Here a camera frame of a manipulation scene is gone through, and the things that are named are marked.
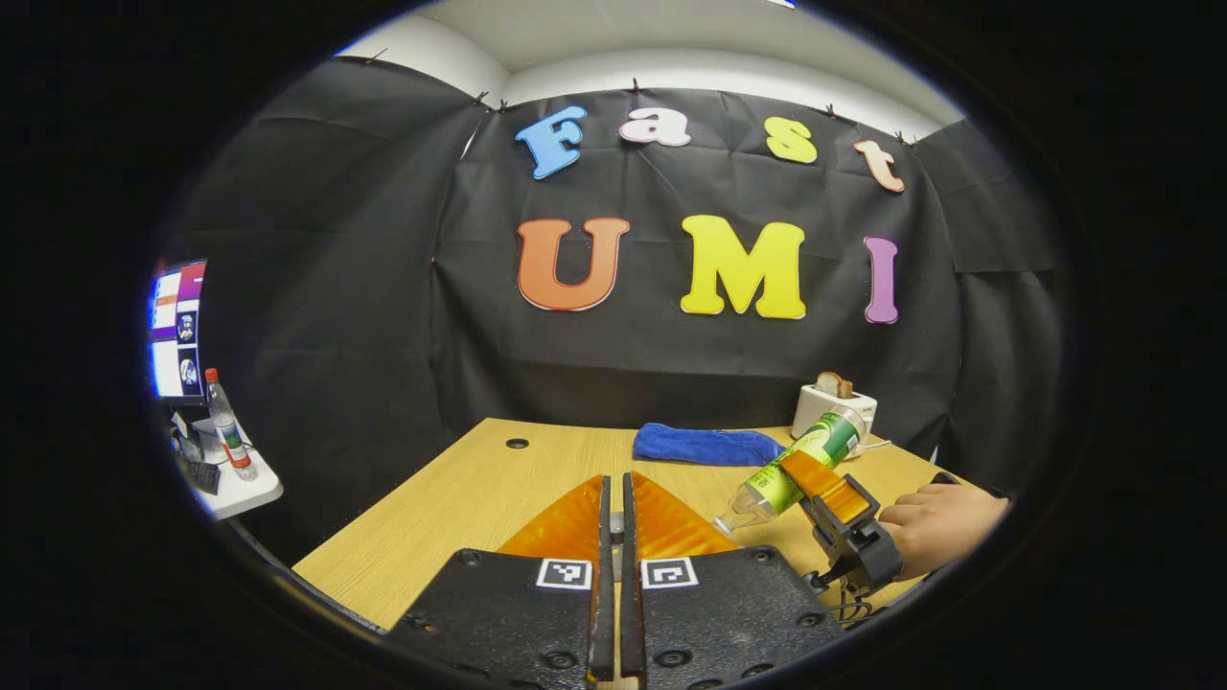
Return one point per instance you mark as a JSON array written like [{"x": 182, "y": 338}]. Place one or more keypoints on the computer monitor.
[{"x": 177, "y": 326}]

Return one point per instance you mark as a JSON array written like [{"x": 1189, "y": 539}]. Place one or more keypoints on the white toaster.
[{"x": 815, "y": 407}]

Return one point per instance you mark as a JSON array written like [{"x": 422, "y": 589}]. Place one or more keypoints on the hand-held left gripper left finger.
[{"x": 518, "y": 613}]

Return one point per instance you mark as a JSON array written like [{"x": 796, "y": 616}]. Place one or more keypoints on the clear green label water bottle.
[{"x": 815, "y": 446}]

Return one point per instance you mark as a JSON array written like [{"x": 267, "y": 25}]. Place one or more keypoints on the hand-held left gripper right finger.
[{"x": 719, "y": 613}]

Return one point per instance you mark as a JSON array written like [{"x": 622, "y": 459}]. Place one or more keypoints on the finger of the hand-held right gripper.
[{"x": 829, "y": 491}]

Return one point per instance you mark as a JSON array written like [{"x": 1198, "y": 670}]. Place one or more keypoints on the white side table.
[{"x": 244, "y": 491}]

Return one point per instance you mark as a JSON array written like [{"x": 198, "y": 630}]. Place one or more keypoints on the small black device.
[{"x": 203, "y": 476}]

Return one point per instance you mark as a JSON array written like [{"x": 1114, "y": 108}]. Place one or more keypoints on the black backdrop cloth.
[{"x": 383, "y": 335}]

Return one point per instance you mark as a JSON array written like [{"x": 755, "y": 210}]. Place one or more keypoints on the blue towel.
[{"x": 705, "y": 446}]

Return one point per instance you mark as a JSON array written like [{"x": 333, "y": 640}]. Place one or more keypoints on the red cap plastic bottle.
[{"x": 231, "y": 431}]

